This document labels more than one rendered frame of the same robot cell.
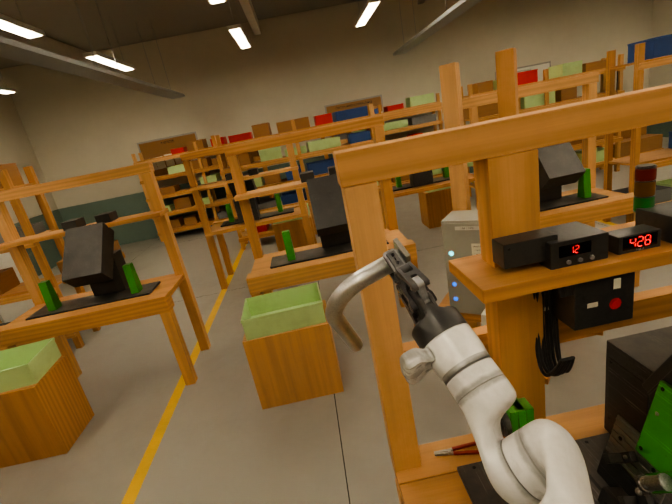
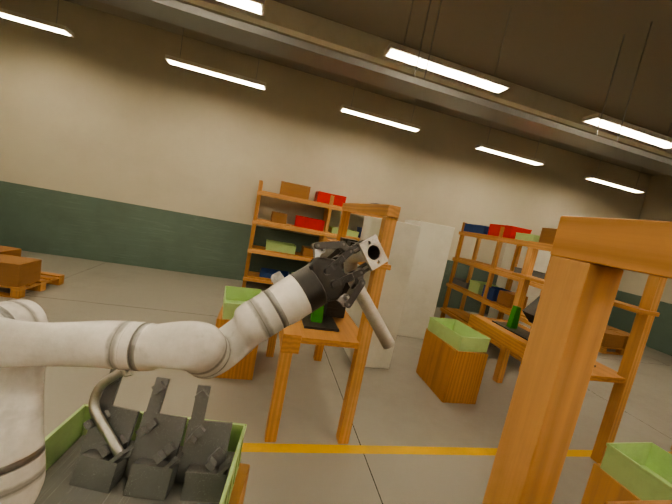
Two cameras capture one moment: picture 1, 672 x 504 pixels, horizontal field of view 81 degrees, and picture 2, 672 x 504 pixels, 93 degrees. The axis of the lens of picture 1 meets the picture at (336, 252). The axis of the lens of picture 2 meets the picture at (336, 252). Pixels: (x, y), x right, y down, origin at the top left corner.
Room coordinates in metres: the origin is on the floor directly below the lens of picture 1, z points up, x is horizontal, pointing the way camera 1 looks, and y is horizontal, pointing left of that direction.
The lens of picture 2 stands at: (0.42, -0.65, 1.85)
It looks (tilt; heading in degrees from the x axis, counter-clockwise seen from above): 7 degrees down; 78
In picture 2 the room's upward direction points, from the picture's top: 11 degrees clockwise
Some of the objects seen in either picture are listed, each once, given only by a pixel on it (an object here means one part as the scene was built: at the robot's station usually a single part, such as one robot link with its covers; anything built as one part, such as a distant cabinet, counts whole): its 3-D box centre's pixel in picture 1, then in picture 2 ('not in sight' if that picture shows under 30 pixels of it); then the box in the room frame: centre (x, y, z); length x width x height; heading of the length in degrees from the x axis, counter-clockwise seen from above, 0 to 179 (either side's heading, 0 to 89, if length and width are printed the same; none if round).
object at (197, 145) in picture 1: (209, 185); not in sight; (10.10, 2.80, 1.11); 3.01 x 0.54 x 2.23; 92
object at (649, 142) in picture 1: (623, 142); not in sight; (8.82, -6.85, 0.37); 1.20 x 0.81 x 0.74; 94
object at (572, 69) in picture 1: (536, 130); not in sight; (7.95, -4.38, 1.12); 3.22 x 0.55 x 2.23; 92
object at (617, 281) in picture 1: (589, 292); not in sight; (0.99, -0.69, 1.42); 0.17 x 0.12 x 0.15; 92
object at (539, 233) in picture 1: (524, 248); not in sight; (1.00, -0.51, 1.59); 0.15 x 0.07 x 0.07; 92
